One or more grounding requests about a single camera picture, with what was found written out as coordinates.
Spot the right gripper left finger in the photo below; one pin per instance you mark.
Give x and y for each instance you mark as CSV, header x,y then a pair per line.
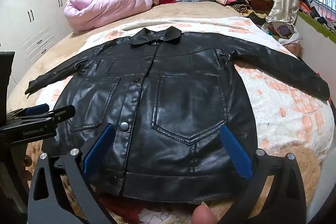
x,y
48,202

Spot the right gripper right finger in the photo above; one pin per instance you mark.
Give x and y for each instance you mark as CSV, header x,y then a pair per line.
x,y
285,202

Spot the black leather jacket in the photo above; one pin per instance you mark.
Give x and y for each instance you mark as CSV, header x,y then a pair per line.
x,y
183,125

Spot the clothes on window sill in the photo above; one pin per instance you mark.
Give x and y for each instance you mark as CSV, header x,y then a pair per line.
x,y
319,16

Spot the person's left hand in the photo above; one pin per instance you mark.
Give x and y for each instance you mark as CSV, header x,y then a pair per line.
x,y
25,174

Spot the person's right hand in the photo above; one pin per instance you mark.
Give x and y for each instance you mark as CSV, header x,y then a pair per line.
x,y
203,215

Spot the beige plush bed cover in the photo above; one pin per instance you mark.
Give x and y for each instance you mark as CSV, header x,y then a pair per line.
x,y
65,42

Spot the white pink bear blanket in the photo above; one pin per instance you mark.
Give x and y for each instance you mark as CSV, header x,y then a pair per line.
x,y
169,87

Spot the white wardrobe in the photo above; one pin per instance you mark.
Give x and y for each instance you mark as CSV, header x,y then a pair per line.
x,y
30,28

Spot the pink padded quilt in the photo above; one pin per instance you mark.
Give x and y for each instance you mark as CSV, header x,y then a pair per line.
x,y
84,15

